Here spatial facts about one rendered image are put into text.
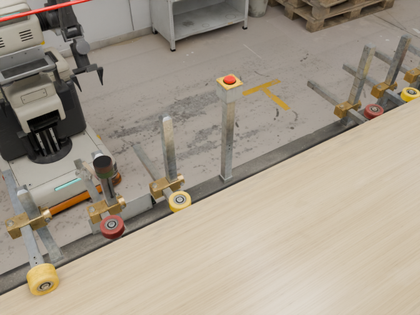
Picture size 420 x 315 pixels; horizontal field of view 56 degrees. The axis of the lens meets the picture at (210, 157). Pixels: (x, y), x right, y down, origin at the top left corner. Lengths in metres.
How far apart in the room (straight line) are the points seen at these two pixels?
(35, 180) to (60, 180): 0.14
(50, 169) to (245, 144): 1.36
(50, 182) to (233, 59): 2.16
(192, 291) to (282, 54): 3.10
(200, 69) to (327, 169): 2.36
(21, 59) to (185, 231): 1.14
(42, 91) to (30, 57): 0.21
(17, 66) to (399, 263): 1.75
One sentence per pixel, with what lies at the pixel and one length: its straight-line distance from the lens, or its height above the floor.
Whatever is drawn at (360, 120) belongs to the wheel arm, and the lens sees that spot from 2.00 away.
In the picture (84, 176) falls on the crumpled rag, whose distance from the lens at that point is 1.62.
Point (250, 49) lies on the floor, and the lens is 4.07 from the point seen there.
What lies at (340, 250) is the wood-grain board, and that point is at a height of 0.90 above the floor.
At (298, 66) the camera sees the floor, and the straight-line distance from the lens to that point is 3.87.
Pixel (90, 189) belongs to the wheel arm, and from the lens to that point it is 1.59.
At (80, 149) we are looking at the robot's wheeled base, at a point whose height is 0.28.
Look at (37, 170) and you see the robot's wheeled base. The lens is 2.59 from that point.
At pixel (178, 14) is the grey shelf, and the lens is 4.43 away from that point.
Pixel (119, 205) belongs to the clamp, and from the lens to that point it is 1.51.
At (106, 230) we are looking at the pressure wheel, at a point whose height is 0.91.
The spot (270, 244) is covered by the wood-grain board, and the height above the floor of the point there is 0.90.
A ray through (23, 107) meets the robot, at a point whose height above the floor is 0.81.
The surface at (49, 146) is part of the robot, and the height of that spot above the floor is 0.35.
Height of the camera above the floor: 2.02
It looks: 45 degrees down
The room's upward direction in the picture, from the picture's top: straight up
